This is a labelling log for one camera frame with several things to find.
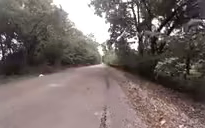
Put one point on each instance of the leaf-strewn dirt verge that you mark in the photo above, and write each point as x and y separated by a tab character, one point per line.
163	106

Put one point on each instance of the grey asphalt road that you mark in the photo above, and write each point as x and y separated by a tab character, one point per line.
70	100

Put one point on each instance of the small white object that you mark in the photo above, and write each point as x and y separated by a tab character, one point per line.
41	75

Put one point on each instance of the row of trees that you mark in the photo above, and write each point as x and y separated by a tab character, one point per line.
163	43
33	36

